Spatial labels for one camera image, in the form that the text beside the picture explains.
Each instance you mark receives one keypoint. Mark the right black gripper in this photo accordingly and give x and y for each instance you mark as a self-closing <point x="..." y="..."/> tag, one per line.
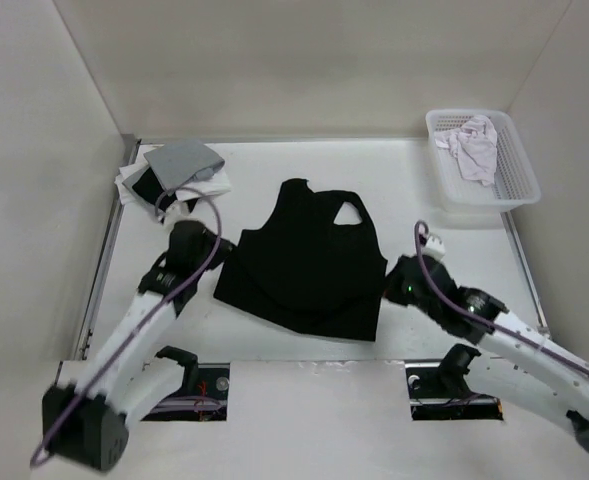
<point x="391" y="284"/>

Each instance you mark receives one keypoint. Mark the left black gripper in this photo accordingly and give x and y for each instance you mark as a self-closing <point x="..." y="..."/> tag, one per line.
<point x="224" y="251"/>

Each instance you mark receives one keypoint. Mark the black tank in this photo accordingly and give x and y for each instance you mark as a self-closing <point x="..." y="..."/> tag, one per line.
<point x="314" y="267"/>
<point x="146" y="189"/>

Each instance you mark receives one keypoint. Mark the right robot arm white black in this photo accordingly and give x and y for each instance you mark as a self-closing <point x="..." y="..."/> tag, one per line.
<point x="497" y="354"/>

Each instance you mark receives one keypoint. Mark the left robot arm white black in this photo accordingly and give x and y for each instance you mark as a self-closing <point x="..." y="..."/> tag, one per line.
<point x="88" y="420"/>

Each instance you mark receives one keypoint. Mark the folded white tank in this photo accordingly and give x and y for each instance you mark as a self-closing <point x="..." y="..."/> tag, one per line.
<point x="218" y="184"/>
<point x="124" y="195"/>

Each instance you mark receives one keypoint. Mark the folded black tank top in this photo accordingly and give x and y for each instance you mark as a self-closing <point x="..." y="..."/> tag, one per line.
<point x="146" y="189"/>

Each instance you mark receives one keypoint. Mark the folded grey tank top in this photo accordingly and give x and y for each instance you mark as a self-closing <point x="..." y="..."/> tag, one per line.
<point x="176" y="164"/>

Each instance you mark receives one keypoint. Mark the bottom folded white tank top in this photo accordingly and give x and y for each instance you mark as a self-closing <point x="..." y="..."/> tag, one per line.
<point x="124" y="195"/>

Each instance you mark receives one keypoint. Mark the crumpled white tank top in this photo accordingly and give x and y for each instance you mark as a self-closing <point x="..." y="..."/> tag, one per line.
<point x="474" y="148"/>

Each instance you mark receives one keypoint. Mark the white plastic basket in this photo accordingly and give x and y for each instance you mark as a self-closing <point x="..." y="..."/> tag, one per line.
<point x="515" y="182"/>

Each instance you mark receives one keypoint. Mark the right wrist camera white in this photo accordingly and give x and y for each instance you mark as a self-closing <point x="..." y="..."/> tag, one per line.
<point x="433" y="246"/>

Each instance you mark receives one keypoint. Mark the metal table edge rail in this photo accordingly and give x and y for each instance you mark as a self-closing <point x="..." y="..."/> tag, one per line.
<point x="86" y="324"/>

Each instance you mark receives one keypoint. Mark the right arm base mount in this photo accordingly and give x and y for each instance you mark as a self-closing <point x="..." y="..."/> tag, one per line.
<point x="437" y="389"/>

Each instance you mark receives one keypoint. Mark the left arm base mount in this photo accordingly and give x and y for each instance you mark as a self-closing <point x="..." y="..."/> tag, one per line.
<point x="203" y="394"/>

